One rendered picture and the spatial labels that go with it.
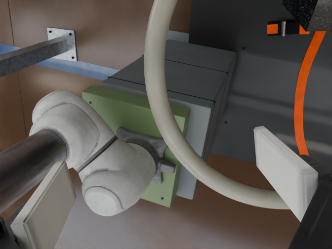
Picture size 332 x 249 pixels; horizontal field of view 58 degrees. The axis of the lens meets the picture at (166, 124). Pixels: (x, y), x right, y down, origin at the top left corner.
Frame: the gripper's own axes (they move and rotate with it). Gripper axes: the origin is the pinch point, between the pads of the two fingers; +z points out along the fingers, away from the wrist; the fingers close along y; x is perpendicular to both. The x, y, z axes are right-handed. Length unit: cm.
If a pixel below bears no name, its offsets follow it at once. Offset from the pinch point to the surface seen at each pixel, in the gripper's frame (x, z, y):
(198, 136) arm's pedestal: -28, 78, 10
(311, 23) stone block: 3, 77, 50
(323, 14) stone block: 5, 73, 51
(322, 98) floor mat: -40, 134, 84
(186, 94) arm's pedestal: -14, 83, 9
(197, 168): -12.9, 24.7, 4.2
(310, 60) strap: -19, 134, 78
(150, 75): 2.8, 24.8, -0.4
